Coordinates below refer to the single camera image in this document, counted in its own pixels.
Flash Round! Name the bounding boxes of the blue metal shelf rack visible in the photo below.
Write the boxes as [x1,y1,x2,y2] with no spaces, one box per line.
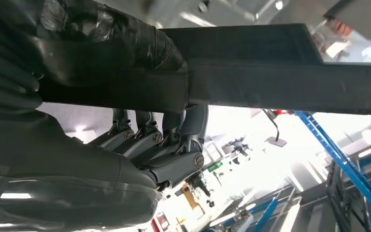
[253,110,371,232]

